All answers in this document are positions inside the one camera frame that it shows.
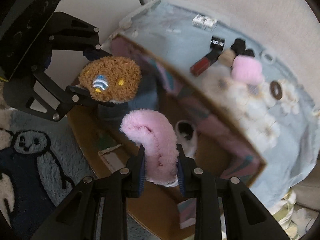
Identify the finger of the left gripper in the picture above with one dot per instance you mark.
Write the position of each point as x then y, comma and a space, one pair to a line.
82, 96
91, 53

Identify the black scrunchie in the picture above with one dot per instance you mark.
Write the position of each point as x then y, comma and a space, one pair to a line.
239, 47

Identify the pink fluffy sock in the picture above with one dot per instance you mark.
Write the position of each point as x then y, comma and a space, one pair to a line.
155, 142

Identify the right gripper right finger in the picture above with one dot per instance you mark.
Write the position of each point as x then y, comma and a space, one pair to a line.
245, 216

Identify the panda plush slipper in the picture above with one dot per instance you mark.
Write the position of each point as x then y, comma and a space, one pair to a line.
187, 136

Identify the brown plush toy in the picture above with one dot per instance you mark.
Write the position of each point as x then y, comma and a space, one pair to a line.
111, 79

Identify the blue plush rug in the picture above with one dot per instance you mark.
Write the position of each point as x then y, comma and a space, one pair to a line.
40, 165

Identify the light blue floral cloth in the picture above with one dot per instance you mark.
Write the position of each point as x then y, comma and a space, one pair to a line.
278, 117

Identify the beige wooden spool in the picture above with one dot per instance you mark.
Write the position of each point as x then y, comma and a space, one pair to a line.
227, 57

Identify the cardboard box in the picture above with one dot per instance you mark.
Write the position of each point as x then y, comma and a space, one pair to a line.
223, 147

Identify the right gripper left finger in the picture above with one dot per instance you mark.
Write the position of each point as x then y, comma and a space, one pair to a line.
96, 208

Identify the red lipstick tube black cap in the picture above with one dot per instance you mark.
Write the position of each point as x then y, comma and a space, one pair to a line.
216, 48

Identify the pink fluffy pompom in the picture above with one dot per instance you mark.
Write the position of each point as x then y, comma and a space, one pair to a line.
248, 70

